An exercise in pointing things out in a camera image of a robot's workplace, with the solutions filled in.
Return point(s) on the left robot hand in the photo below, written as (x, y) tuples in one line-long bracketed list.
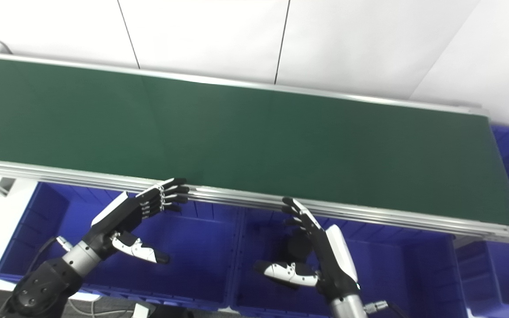
[(117, 216)]

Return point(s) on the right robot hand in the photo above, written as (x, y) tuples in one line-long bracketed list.
[(336, 265)]

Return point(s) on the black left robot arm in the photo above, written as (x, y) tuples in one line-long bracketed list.
[(42, 287)]

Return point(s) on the green conveyor belt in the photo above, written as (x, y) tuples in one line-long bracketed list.
[(259, 145), (369, 214)]

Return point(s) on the small white box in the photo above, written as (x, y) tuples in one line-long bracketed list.
[(143, 311)]

